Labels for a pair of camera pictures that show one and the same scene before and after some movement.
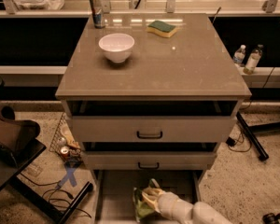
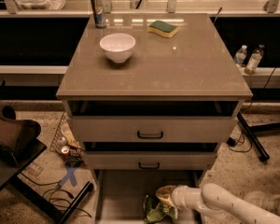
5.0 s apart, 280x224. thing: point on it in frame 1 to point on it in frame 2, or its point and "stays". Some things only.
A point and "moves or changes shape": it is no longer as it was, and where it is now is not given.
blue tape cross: [69, 175] stays
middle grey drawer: [149, 160] stays
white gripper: [168, 203] to [179, 197]
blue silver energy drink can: [95, 0] stays
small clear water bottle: [239, 55] stays
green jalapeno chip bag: [142, 207] moves or changes shape
